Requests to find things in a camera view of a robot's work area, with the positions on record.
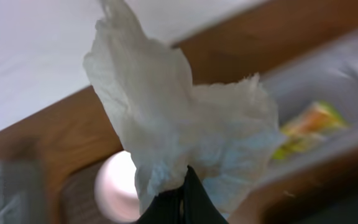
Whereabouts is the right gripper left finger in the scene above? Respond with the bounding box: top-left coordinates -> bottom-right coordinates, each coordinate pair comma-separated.
135,187 -> 185,224

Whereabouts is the white tissue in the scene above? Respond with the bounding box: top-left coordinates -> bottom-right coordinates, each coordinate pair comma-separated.
83,1 -> 285,215

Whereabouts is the pink bowl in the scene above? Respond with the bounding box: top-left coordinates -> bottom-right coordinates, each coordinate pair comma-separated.
94,151 -> 140,223

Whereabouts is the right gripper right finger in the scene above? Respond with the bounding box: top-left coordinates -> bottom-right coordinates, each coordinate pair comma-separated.
183,166 -> 228,224

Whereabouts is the grey plastic dish rack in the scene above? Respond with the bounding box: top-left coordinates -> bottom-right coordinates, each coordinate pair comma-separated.
0,160 -> 49,224

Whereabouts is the black tray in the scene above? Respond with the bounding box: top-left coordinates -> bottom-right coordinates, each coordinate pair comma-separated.
262,178 -> 358,224

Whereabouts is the green snack wrapper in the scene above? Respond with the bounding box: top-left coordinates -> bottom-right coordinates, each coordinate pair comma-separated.
272,101 -> 349,160

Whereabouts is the clear plastic bin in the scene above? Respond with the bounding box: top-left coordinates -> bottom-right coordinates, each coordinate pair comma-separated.
259,29 -> 358,186

